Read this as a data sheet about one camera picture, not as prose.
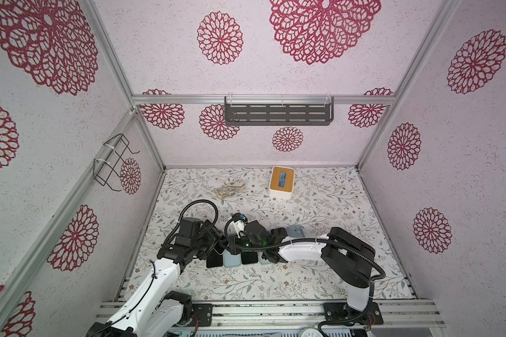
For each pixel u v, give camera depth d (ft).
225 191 3.48
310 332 2.21
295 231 3.13
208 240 2.39
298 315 2.46
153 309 1.57
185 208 2.09
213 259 2.90
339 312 2.48
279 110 3.11
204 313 2.44
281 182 3.56
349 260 1.57
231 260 2.80
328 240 1.71
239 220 2.50
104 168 2.43
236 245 2.41
